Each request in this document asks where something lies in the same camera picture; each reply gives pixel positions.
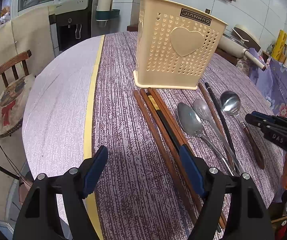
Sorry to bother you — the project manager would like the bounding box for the brown chopstick right side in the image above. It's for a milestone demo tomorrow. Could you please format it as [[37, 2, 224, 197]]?
[[198, 82, 237, 171]]

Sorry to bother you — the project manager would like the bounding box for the black chopstick gold band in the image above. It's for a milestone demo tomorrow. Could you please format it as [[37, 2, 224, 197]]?
[[147, 91, 180, 154]]

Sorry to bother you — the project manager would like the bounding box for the purple woven tablecloth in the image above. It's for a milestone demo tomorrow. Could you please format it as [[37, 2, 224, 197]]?
[[83, 31, 284, 240]]

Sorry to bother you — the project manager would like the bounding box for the steel ladle wooden handle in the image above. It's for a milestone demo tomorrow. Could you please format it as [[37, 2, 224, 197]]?
[[219, 90, 265, 170]]

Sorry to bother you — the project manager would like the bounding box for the brown wooden chopstick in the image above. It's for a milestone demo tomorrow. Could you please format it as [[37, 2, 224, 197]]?
[[140, 88, 227, 229], [133, 90, 197, 224], [148, 88, 193, 154]]

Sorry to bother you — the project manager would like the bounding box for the cream frying pan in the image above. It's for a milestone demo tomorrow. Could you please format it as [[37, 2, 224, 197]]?
[[218, 28, 266, 71]]

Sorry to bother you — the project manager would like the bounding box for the water dispenser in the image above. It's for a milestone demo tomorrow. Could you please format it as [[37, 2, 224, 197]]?
[[49, 0, 98, 52]]

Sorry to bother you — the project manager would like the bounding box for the engraved steel spoon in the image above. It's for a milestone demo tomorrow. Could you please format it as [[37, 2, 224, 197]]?
[[193, 99, 243, 174]]

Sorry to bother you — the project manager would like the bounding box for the cream plastic utensil holder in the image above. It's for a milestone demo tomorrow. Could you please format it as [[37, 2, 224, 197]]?
[[133, 0, 227, 90]]

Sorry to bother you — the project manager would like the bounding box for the wooden chair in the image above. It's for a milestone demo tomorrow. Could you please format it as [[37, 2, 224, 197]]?
[[0, 50, 32, 88]]

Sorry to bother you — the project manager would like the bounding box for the teal towel holder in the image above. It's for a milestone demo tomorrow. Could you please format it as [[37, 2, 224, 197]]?
[[95, 9, 120, 22]]

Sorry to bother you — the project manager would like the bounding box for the yellow package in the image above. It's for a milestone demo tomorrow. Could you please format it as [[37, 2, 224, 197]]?
[[271, 30, 287, 60]]

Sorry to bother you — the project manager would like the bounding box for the large steel spoon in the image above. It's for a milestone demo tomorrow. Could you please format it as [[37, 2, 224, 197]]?
[[177, 102, 237, 176]]

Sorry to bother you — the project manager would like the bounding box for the pug print seat cushion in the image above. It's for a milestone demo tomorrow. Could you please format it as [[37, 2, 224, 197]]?
[[0, 74, 35, 138]]

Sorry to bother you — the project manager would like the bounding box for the floral purple cloth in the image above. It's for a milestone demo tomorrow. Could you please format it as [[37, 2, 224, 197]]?
[[249, 48, 287, 118]]

